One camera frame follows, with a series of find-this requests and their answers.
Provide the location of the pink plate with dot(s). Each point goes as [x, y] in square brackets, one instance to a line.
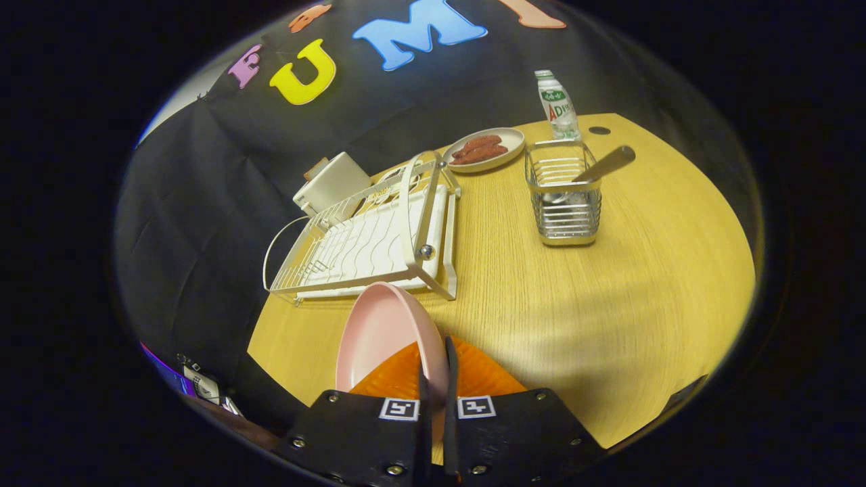
[379, 331]

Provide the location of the white toaster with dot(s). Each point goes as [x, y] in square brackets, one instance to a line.
[335, 184]

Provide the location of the white green drink bottle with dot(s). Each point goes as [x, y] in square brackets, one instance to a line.
[559, 108]

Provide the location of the black backdrop cloth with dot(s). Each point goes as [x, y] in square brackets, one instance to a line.
[203, 203]

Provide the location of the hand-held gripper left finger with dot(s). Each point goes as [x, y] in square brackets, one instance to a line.
[352, 433]

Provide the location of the beige plate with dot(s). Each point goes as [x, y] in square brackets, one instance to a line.
[512, 141]

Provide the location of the red sausage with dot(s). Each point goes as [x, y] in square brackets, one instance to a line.
[479, 155]
[482, 143]

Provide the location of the dark object with white labels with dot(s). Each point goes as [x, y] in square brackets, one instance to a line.
[203, 387]

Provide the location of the metal spoon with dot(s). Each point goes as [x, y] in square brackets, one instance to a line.
[609, 164]

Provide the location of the bread slice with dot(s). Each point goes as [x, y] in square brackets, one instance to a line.
[316, 169]

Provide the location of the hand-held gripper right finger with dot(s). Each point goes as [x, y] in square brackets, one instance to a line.
[521, 433]

